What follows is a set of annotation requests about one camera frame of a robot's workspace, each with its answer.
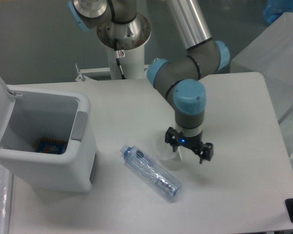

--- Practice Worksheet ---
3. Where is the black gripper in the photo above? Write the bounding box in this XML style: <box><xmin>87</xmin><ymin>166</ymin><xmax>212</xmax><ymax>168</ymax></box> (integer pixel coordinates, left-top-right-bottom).
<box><xmin>165</xmin><ymin>127</ymin><xmax>213</xmax><ymax>164</ymax></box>

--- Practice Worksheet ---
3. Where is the white paper wrapper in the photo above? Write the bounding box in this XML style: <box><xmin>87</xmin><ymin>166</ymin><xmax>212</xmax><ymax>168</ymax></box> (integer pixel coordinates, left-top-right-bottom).
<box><xmin>152</xmin><ymin>135</ymin><xmax>182</xmax><ymax>161</ymax></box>

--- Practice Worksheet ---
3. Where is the clear plastic water bottle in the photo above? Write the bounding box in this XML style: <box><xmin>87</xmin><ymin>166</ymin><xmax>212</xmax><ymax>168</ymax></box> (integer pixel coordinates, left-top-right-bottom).
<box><xmin>121</xmin><ymin>145</ymin><xmax>182</xmax><ymax>203</ymax></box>

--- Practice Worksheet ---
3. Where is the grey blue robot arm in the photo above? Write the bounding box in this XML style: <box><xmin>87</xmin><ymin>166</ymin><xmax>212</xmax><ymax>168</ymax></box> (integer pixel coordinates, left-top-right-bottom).
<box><xmin>67</xmin><ymin>0</ymin><xmax>230</xmax><ymax>161</ymax></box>

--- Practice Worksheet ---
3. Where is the white trash can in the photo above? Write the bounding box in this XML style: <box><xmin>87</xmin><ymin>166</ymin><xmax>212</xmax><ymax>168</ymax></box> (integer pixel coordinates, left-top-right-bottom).
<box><xmin>0</xmin><ymin>77</ymin><xmax>96</xmax><ymax>193</ymax></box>

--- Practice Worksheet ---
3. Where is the translucent plastic box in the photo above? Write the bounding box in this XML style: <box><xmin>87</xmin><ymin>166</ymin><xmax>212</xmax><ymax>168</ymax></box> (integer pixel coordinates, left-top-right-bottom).
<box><xmin>230</xmin><ymin>13</ymin><xmax>293</xmax><ymax>168</ymax></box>

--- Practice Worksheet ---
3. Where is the blue orange snack packet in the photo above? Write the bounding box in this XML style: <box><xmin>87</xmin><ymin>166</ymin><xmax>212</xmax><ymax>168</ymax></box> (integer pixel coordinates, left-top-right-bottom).
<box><xmin>36</xmin><ymin>137</ymin><xmax>67</xmax><ymax>155</ymax></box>

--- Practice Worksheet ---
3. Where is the blue plastic bag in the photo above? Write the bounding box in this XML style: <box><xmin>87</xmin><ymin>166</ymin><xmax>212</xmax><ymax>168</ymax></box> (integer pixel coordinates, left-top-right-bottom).
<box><xmin>263</xmin><ymin>0</ymin><xmax>293</xmax><ymax>25</ymax></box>

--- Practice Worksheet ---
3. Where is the paper sheet in plastic sleeve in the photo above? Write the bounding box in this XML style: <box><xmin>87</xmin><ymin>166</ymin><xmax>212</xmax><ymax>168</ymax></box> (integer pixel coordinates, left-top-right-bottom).
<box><xmin>0</xmin><ymin>165</ymin><xmax>13</xmax><ymax>234</ymax></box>

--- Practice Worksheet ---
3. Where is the white pedestal base frame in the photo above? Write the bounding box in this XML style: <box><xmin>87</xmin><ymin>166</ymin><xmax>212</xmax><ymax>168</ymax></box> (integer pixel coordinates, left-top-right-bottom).
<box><xmin>76</xmin><ymin>58</ymin><xmax>155</xmax><ymax>81</ymax></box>

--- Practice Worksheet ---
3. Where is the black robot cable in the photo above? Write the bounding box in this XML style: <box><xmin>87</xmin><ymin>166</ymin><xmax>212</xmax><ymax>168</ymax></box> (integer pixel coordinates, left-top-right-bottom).
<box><xmin>113</xmin><ymin>38</ymin><xmax>126</xmax><ymax>80</ymax></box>

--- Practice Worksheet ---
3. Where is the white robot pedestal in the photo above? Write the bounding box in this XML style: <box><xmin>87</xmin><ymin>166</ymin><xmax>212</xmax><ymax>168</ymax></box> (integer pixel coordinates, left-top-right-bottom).
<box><xmin>97</xmin><ymin>13</ymin><xmax>151</xmax><ymax>79</ymax></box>

